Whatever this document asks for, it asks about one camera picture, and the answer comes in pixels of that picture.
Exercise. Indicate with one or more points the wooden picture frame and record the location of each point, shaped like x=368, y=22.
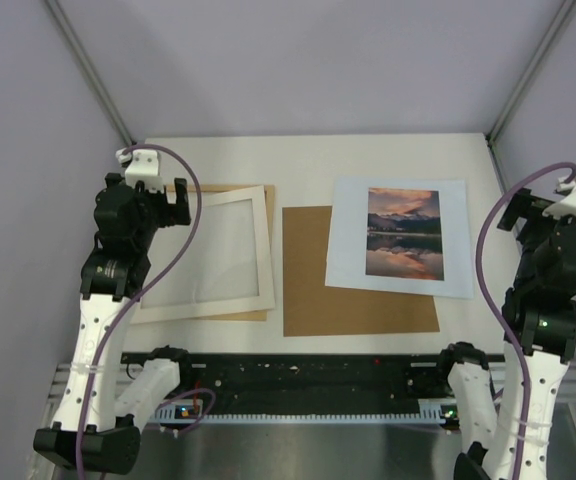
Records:
x=268, y=250

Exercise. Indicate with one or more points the aluminium corner post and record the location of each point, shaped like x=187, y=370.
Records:
x=556, y=27
x=87, y=69

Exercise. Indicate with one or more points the white slotted cable duct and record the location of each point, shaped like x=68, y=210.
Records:
x=418, y=412

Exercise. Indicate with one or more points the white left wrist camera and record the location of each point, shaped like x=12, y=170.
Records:
x=142, y=166

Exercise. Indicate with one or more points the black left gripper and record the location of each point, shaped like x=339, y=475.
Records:
x=172, y=214

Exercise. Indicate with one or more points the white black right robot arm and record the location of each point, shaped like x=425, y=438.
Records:
x=506, y=436

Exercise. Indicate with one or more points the brown hardboard backing panel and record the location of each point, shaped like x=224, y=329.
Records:
x=310, y=308

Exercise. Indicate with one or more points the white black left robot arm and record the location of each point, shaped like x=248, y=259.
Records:
x=94, y=429

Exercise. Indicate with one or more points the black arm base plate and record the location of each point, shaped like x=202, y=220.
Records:
x=262, y=381

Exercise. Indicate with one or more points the sunset landscape photo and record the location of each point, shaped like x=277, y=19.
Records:
x=403, y=236

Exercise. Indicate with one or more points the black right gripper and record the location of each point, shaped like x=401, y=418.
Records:
x=523, y=203

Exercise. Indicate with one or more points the aluminium left corner post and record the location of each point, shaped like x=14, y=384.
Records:
x=87, y=69

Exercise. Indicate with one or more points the cream photo mat board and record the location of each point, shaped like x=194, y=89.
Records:
x=263, y=270

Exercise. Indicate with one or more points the aluminium right corner post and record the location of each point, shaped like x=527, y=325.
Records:
x=556, y=27

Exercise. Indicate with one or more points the aluminium right table rail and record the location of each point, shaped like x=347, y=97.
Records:
x=497, y=165

